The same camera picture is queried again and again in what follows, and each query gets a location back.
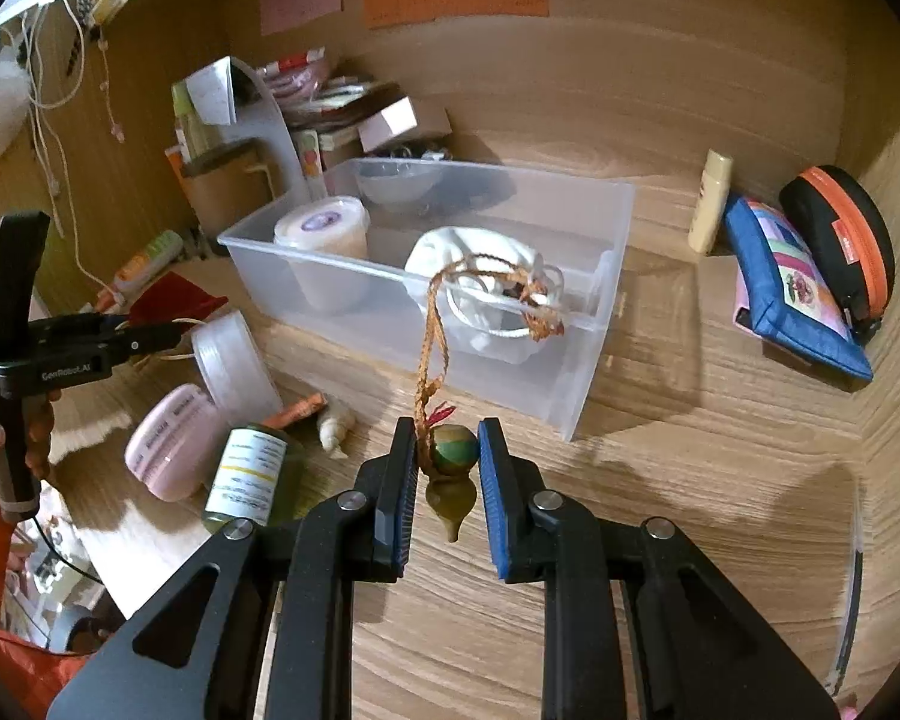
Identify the pink and white box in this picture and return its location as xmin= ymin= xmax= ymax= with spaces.
xmin=358 ymin=96 xmax=451 ymax=155

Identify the white tub with purple label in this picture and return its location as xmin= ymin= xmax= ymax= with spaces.
xmin=274 ymin=195 xmax=370 ymax=312

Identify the white curved stand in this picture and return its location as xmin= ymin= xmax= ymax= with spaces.
xmin=172 ymin=56 xmax=327 ymax=203

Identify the orange garment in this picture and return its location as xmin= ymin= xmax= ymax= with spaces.
xmin=0 ymin=619 xmax=95 ymax=720

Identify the brown wooden organizer box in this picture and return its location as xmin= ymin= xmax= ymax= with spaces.
xmin=180 ymin=142 xmax=278 ymax=233

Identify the fruit print card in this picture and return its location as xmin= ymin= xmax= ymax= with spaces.
xmin=296 ymin=127 xmax=327 ymax=200

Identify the green bottle with white label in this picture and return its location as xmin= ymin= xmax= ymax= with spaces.
xmin=201 ymin=426 xmax=306 ymax=537

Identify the black case with orange zip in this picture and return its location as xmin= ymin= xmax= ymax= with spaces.
xmin=778 ymin=165 xmax=897 ymax=346

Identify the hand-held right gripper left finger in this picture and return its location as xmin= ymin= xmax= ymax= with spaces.
xmin=45 ymin=417 xmax=422 ymax=720

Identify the wooden desktop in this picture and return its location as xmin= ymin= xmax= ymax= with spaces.
xmin=45 ymin=150 xmax=893 ymax=720

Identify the white hanging cable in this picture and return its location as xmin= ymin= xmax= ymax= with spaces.
xmin=26 ymin=0 xmax=87 ymax=241

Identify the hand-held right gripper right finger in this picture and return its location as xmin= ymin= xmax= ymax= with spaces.
xmin=477 ymin=417 xmax=845 ymax=720

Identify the white paper card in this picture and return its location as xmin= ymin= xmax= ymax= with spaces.
xmin=186 ymin=64 xmax=239 ymax=126

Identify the red cloth pouch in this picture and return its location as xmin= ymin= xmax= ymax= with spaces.
xmin=127 ymin=272 xmax=230 ymax=331

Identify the small cream shell figurine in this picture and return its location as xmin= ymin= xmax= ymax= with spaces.
xmin=316 ymin=409 xmax=355 ymax=458

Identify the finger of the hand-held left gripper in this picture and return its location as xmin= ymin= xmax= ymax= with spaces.
xmin=97 ymin=313 xmax=190 ymax=361

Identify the pile of packets and booklets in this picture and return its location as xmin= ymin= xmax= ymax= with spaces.
xmin=259 ymin=49 xmax=380 ymax=151

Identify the gourd pendant with braided cord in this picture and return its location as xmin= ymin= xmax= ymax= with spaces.
xmin=416 ymin=253 xmax=567 ymax=545

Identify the orange and green tube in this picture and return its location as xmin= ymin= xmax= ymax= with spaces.
xmin=97 ymin=231 xmax=185 ymax=312

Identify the clear plastic storage bin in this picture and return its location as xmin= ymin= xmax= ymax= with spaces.
xmin=217 ymin=157 xmax=637 ymax=442

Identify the blue patchwork zip pouch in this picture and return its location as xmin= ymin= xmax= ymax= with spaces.
xmin=724 ymin=195 xmax=875 ymax=383

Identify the cream squeeze bottle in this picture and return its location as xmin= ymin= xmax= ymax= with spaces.
xmin=688 ymin=150 xmax=734 ymax=254

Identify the small orange tube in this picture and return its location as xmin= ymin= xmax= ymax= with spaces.
xmin=261 ymin=392 xmax=325 ymax=428

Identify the thin dark cable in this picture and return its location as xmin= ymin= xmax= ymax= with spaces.
xmin=832 ymin=480 xmax=867 ymax=698

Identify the clear plastic bowl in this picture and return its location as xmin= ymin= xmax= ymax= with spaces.
xmin=354 ymin=161 xmax=445 ymax=211

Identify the white drawstring cloth pouch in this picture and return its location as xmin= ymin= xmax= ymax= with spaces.
xmin=405 ymin=225 xmax=567 ymax=365

